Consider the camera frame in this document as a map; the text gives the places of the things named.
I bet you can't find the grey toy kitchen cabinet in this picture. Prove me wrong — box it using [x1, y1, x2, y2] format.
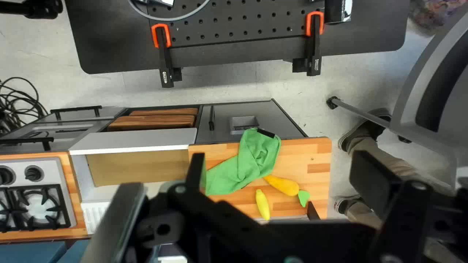
[0, 100, 310, 152]

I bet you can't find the black equipment foot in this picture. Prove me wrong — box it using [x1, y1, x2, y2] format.
[0, 0, 65, 21]

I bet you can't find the wooden cutting board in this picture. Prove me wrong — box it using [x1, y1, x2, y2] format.
[187, 138, 334, 222]

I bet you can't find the white toy sink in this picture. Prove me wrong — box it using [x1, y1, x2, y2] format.
[67, 127, 199, 237]

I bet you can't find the wooden stove surround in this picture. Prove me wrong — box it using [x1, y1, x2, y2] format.
[0, 151, 91, 244]

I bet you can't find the teal storage bin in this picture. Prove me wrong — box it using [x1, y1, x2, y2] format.
[0, 240, 67, 263]
[57, 240, 92, 263]

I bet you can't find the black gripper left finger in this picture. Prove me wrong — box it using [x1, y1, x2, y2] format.
[167, 152, 275, 246]

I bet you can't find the black metal rod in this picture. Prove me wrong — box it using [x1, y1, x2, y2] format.
[325, 95, 394, 126]

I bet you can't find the black clamp with orange handle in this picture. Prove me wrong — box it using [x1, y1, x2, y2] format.
[291, 10, 328, 78]
[149, 22, 184, 89]

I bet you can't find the grey toy stove top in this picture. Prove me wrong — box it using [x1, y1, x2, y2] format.
[0, 158, 78, 233]

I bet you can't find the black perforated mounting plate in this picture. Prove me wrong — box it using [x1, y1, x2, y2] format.
[145, 0, 328, 50]

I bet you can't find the black cable bundle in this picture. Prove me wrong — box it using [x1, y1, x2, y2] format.
[0, 76, 51, 138]

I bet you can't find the plain yellow toy vegetable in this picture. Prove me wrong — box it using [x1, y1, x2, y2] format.
[253, 187, 272, 224]

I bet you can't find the green microfibre towel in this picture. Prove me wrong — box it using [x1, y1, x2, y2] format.
[202, 127, 282, 198]

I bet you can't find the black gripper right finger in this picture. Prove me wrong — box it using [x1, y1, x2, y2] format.
[350, 149, 433, 263]

